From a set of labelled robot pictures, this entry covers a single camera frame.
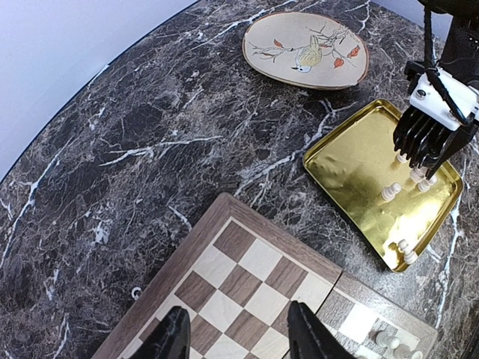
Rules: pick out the beige floral ceramic plate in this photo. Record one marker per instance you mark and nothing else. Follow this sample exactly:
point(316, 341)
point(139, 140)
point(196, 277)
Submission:
point(306, 50)

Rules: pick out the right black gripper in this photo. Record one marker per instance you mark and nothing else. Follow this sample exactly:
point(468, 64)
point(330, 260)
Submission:
point(427, 143)

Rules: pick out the gold metal tray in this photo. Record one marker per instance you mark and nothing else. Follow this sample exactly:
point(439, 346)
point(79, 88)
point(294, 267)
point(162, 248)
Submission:
point(357, 160)

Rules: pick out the white chess pawn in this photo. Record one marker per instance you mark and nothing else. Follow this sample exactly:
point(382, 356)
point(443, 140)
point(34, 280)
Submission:
point(409, 255)
point(390, 192)
point(385, 340)
point(401, 159)
point(426, 184)

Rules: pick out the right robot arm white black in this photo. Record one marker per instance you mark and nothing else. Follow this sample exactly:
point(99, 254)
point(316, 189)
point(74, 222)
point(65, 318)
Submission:
point(460, 54)

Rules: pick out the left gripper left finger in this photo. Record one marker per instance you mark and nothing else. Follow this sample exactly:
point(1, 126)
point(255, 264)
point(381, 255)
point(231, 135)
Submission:
point(170, 339)

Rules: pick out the wooden chess board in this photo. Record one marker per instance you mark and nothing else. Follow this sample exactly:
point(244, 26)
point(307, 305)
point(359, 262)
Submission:
point(236, 274)

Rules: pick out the white chess piece cluster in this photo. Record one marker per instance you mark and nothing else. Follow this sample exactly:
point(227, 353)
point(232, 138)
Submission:
point(418, 174)

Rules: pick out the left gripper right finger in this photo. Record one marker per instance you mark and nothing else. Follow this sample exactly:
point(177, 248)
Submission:
point(309, 338)

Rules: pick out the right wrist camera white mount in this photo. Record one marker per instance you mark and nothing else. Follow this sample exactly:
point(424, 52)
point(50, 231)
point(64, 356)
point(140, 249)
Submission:
point(440, 97)

